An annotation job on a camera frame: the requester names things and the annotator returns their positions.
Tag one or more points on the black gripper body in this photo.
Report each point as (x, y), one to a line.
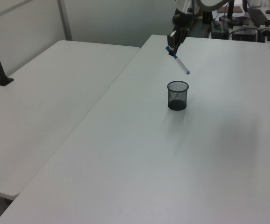
(182, 22)

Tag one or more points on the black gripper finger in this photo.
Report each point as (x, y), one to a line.
(171, 40)
(182, 37)

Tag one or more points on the blue and white marker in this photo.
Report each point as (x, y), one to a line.
(182, 65)

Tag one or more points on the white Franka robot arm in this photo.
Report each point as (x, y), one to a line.
(210, 2)

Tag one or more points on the small black box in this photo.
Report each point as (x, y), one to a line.
(207, 17)

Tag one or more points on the black electronics box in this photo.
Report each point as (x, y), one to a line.
(219, 31)

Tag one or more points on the black stand with round base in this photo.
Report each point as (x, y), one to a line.
(230, 14)

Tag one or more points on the brown board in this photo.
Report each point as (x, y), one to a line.
(237, 9)

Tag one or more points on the grey control box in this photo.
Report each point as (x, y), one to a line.
(244, 33)

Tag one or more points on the black mesh pen cup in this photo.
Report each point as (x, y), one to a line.
(177, 105)

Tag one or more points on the black keyboard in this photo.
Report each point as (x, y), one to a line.
(258, 16)

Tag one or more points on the emergency stop button box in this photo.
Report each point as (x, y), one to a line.
(266, 28)

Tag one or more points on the white side table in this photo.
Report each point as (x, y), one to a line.
(43, 93)

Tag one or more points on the grey partition frame post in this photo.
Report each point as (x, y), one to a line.
(65, 21)

